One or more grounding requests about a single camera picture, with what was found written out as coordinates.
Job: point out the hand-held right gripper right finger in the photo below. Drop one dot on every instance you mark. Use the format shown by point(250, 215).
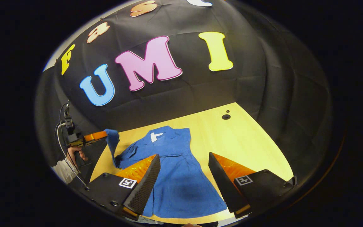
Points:
point(224, 189)

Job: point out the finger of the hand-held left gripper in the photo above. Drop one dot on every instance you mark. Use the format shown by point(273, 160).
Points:
point(95, 137)

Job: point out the blue knitted sweater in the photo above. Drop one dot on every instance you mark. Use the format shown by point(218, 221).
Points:
point(181, 176)

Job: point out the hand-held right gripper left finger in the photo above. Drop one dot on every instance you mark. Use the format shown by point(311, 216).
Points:
point(145, 189)

